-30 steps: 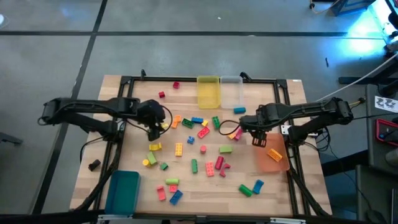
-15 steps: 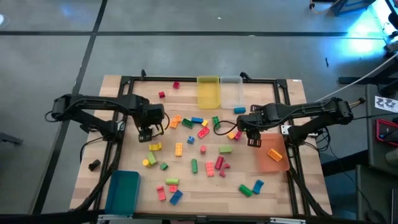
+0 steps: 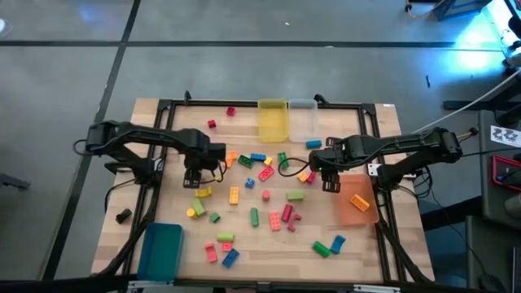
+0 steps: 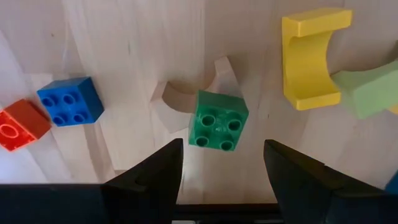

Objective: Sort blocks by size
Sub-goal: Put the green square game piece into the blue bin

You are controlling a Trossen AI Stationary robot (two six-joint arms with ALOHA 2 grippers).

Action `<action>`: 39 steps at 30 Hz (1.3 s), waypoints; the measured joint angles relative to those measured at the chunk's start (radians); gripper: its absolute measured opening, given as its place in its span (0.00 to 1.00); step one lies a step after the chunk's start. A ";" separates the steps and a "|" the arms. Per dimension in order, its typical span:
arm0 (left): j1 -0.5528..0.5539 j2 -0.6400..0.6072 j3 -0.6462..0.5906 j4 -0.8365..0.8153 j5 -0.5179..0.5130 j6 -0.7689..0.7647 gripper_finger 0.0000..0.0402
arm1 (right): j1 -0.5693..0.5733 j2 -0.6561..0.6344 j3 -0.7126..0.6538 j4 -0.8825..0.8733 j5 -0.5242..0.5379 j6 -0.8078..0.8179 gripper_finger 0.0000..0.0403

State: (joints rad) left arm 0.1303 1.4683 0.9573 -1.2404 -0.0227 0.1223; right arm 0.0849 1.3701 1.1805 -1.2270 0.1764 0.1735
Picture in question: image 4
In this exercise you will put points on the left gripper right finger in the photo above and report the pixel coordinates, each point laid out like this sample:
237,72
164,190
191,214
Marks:
298,186

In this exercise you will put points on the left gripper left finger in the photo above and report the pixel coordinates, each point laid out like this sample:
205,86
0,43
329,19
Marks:
152,186

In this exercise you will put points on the natural wood arch block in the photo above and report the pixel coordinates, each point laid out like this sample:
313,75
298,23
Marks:
169,116

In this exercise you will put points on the teal plastic bin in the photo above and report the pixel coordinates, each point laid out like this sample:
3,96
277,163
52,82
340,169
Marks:
393,185

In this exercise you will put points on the green small studded brick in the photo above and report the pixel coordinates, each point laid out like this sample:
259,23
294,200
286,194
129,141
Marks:
217,105

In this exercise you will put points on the light green arch block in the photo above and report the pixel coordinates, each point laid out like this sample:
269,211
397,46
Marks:
373,93

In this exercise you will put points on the yellow small studded brick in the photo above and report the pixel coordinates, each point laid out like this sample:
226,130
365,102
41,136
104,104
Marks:
394,109

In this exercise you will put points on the blue small studded brick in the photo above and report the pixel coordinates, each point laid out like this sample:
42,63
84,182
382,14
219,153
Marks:
71,93

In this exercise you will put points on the yellow arch block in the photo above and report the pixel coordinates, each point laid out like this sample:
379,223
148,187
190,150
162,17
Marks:
298,62

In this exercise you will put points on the red small studded brick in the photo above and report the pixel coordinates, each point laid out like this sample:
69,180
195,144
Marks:
25,121

